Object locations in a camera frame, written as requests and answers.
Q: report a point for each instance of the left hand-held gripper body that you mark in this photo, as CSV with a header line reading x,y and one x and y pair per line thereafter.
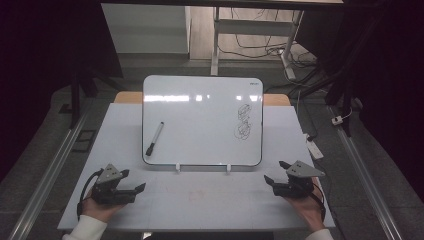
x,y
111,195

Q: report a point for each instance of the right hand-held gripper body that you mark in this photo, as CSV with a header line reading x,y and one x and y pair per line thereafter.
x,y
295,186

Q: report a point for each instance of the black and white marker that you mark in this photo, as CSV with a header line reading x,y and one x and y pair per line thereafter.
x,y
155,138

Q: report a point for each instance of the white dry-erase board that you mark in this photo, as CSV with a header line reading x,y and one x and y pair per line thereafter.
x,y
200,133

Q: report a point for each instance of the person's left hand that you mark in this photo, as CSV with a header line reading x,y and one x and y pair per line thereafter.
x,y
100,210

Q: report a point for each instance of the person's right hand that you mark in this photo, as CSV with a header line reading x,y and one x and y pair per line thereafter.
x,y
308,208

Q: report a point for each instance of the white power strip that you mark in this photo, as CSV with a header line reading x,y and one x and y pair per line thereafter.
x,y
314,147

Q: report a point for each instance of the white board clip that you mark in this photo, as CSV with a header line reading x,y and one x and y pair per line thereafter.
x,y
228,168
177,167

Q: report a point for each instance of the white table mat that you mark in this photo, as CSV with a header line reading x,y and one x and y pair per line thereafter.
x,y
213,200

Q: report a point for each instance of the small white adapter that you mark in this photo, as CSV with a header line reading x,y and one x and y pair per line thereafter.
x,y
337,120

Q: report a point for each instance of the wooden table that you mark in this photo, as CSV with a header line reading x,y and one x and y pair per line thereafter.
x,y
128,97

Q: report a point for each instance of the black metal stand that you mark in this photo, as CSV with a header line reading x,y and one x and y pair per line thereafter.
x,y
76,100

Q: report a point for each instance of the white cabinet panel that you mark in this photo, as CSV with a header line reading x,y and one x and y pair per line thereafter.
x,y
143,28

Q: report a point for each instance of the black floor frame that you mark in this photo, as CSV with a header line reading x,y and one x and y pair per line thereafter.
x,y
78,141

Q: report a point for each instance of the aluminium floor rail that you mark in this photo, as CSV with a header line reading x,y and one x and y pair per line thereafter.
x,y
46,180
366,180

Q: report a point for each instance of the white desk frame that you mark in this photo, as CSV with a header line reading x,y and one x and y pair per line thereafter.
x,y
253,27

